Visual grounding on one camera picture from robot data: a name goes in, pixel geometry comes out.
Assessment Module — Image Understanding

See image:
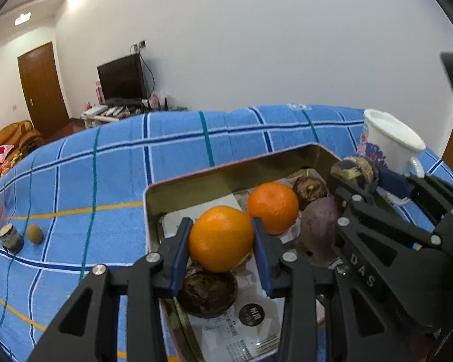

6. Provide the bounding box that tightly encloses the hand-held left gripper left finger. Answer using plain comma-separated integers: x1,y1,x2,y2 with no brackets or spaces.
26,217,194,362

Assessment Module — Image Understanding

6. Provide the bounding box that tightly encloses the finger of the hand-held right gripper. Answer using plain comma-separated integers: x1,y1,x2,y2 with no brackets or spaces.
329,173,444,252
377,168,453,231

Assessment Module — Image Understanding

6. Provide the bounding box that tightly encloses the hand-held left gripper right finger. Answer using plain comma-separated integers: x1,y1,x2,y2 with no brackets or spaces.
251,217,367,362

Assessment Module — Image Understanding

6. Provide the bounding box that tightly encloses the dark brown mangosteen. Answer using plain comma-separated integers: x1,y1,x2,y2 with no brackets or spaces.
292,175,329,211
177,266,239,318
331,156,379,193

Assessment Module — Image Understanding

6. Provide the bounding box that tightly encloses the orange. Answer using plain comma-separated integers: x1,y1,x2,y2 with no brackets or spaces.
246,182,300,235
189,205,256,274

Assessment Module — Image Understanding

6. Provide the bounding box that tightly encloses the gold metal tin tray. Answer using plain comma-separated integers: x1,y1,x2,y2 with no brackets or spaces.
143,144,345,362

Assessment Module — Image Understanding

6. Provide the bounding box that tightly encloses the white floral mug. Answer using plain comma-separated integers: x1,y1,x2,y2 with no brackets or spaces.
359,109,427,206

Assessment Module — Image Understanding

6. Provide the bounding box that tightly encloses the purple sweet potato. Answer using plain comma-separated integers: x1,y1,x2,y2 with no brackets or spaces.
300,196,341,267

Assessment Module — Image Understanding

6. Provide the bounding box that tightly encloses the printed paper sheet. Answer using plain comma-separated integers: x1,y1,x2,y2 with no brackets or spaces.
159,192,288,362

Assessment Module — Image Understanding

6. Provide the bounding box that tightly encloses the blue plaid blanket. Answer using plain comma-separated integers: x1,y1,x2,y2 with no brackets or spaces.
0,103,453,362

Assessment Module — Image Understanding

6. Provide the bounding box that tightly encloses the small brown longan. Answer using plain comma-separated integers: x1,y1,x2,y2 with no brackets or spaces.
26,224,44,246

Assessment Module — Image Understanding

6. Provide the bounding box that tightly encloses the pink floral bag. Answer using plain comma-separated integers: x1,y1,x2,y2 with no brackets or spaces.
150,91,168,111

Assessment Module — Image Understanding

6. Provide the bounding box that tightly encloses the white television stand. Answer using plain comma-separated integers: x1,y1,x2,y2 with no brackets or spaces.
80,100,189,127

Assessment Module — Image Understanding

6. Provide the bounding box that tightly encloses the small printed jar with lid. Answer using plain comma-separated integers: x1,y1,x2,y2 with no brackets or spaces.
0,223,25,254

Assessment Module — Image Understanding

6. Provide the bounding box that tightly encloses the black television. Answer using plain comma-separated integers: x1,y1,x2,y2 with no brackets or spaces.
97,53,145,101

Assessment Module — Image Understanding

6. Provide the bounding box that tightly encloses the orange leather armchair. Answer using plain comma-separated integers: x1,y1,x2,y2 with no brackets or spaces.
0,120,45,152

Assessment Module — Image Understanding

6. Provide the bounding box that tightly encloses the brown wooden door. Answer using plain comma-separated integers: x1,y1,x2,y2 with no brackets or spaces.
18,41,69,137

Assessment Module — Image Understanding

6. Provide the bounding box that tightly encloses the black television cable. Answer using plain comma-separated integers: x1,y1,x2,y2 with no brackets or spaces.
141,50,156,96

